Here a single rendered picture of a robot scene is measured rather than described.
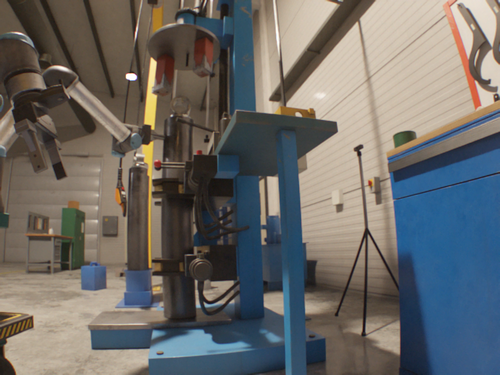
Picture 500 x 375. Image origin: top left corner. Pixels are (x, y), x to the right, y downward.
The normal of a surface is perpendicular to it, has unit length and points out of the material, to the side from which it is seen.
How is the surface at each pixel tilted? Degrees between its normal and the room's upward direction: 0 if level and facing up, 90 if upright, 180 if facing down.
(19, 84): 96
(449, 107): 90
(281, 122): 90
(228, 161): 90
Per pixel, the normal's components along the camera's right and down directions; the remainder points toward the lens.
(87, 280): -0.15, -0.16
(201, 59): -0.44, -0.14
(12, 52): 0.52, -0.14
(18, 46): 0.68, -0.24
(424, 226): -0.96, -0.01
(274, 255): 0.29, -0.18
